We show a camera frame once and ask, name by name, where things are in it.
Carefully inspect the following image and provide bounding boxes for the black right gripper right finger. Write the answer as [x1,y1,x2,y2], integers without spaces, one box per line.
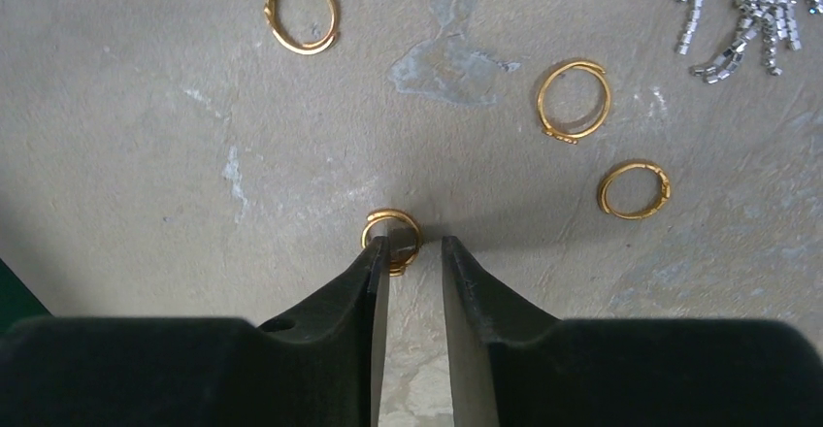
[442,236,822,426]

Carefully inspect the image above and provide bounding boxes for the gold open ring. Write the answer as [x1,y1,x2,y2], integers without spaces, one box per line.
[536,59,612,146]

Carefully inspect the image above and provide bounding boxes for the gold twisted ring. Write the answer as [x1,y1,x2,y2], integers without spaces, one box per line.
[263,0,340,57]

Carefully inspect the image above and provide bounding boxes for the green jewelry box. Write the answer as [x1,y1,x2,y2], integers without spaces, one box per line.
[0,261,51,334]

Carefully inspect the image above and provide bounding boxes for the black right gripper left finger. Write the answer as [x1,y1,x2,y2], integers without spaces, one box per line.
[1,237,390,426]

